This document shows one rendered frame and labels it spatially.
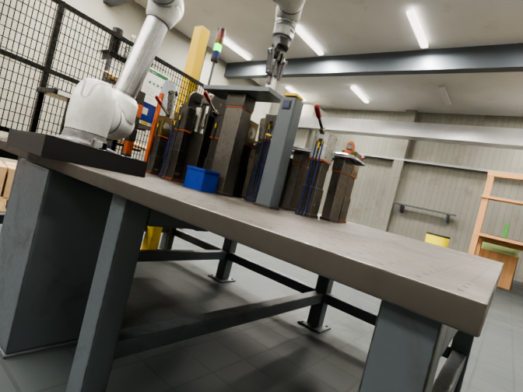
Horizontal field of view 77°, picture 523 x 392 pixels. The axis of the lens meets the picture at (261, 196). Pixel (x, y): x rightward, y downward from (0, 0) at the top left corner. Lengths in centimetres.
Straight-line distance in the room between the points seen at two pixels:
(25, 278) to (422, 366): 122
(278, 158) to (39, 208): 85
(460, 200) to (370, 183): 263
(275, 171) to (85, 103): 76
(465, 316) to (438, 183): 1065
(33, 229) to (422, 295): 120
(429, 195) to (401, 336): 1059
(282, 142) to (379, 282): 91
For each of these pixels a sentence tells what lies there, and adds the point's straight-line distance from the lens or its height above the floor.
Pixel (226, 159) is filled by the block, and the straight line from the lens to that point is 143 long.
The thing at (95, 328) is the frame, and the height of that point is 29.
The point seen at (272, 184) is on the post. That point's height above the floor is 79.
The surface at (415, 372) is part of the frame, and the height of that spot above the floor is 58.
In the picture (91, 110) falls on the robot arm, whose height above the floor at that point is 90.
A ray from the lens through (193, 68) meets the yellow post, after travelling 306.
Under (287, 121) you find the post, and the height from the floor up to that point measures 104.
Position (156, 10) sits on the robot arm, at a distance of 174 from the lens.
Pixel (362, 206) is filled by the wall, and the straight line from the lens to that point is 1155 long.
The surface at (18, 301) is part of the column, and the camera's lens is 143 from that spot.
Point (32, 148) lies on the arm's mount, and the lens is 130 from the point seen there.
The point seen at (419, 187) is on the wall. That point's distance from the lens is 1115.
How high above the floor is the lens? 76
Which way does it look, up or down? 1 degrees down
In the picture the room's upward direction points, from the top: 14 degrees clockwise
